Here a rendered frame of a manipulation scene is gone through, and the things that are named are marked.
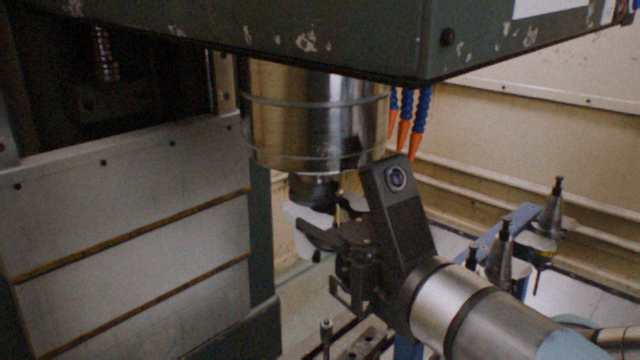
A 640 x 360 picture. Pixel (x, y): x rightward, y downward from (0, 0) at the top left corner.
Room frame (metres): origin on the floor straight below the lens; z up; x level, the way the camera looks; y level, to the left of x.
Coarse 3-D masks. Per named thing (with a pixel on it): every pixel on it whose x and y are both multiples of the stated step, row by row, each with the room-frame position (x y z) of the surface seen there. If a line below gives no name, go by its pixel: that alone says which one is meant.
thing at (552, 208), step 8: (552, 200) 0.84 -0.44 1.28; (560, 200) 0.83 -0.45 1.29; (544, 208) 0.84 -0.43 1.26; (552, 208) 0.83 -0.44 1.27; (560, 208) 0.83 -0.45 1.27; (544, 216) 0.84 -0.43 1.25; (552, 216) 0.83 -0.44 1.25; (560, 216) 0.83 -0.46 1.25; (544, 224) 0.83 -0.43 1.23; (552, 224) 0.83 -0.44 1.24; (560, 224) 0.83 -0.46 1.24
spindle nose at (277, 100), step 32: (256, 64) 0.46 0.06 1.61; (256, 96) 0.46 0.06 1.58; (288, 96) 0.44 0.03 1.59; (320, 96) 0.44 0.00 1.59; (352, 96) 0.45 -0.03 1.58; (384, 96) 0.48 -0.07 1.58; (256, 128) 0.46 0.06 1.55; (288, 128) 0.44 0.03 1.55; (320, 128) 0.44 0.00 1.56; (352, 128) 0.45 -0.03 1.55; (384, 128) 0.48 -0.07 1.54; (256, 160) 0.47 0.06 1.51; (288, 160) 0.44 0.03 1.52; (320, 160) 0.44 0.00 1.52; (352, 160) 0.45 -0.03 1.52
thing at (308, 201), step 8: (288, 176) 0.52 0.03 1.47; (336, 176) 0.52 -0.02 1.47; (288, 184) 0.51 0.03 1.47; (296, 184) 0.50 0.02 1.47; (304, 184) 0.50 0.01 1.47; (312, 184) 0.50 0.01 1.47; (320, 184) 0.50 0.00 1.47; (328, 184) 0.50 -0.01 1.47; (336, 184) 0.50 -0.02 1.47; (296, 192) 0.50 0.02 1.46; (304, 192) 0.49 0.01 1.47; (312, 192) 0.49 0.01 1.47; (320, 192) 0.49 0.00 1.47; (328, 192) 0.50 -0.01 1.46; (336, 192) 0.51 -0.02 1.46; (296, 200) 0.50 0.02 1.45; (304, 200) 0.49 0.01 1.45; (312, 200) 0.49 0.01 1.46; (320, 200) 0.49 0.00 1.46; (328, 200) 0.50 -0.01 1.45; (336, 200) 0.50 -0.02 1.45
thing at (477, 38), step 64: (64, 0) 0.63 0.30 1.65; (128, 0) 0.52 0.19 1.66; (192, 0) 0.44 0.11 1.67; (256, 0) 0.39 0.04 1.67; (320, 0) 0.34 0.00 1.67; (384, 0) 0.31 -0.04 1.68; (448, 0) 0.30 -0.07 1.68; (512, 0) 0.36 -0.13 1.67; (320, 64) 0.35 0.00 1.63; (384, 64) 0.31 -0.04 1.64; (448, 64) 0.31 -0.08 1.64
